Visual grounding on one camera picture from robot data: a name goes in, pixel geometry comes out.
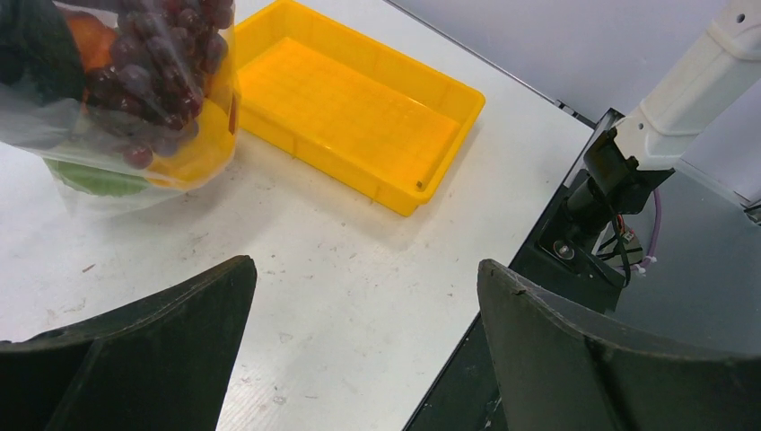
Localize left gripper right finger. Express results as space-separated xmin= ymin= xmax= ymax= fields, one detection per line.
xmin=477 ymin=259 xmax=760 ymax=430

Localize aluminium frame rail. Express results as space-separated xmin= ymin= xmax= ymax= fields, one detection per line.
xmin=399 ymin=1 xmax=760 ymax=226

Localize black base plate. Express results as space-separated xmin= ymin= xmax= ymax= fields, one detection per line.
xmin=406 ymin=158 xmax=641 ymax=430

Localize yellow plastic tray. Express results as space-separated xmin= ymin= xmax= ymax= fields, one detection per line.
xmin=234 ymin=1 xmax=485 ymax=216

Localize clear zip top bag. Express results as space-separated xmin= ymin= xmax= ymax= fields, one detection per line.
xmin=1 ymin=1 xmax=240 ymax=212

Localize green toy cabbage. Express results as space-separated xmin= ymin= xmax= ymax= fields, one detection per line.
xmin=44 ymin=159 xmax=149 ymax=198

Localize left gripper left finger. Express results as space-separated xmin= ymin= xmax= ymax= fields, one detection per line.
xmin=1 ymin=255 xmax=257 ymax=430

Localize purple toy eggplant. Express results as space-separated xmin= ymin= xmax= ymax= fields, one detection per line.
xmin=1 ymin=1 xmax=85 ymax=106

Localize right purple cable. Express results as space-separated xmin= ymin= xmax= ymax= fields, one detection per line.
xmin=635 ymin=189 xmax=664 ymax=276

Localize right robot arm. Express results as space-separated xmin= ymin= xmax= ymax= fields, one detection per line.
xmin=564 ymin=1 xmax=760 ymax=231

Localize orange toy pumpkin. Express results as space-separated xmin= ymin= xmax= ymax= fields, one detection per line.
xmin=63 ymin=10 xmax=118 ymax=72

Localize dark red toy grapes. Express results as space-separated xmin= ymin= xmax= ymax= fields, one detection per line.
xmin=84 ymin=1 xmax=234 ymax=170

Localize yellow toy bell pepper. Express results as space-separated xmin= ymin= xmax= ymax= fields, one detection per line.
xmin=146 ymin=75 xmax=241 ymax=191

